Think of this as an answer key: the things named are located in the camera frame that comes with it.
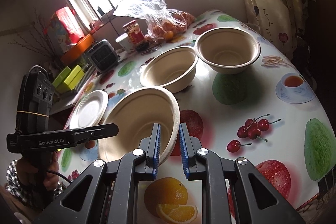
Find beige paper bowl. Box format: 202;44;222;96
194;27;261;75
98;86;180;164
140;46;198;93

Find plaid left forearm sleeve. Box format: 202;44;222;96
5;157;63;209

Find left hand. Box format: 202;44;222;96
16;152;59;190

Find small white paper plate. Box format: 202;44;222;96
69;90;108;129

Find lime green box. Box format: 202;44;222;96
56;65;84;94

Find fruit print tablecloth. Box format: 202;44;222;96
59;11;335;223

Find red lidded jar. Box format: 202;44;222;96
122;20;149;52

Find black portable speaker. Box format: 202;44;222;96
86;39;118;73

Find orange box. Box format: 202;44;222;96
60;34;94;66

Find white cup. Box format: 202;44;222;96
116;33;135;53

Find clear plastic bag of oranges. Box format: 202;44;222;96
113;0;195;41

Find black binder clip right edge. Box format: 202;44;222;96
318;173;335;196

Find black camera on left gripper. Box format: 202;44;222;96
15;65;54;135

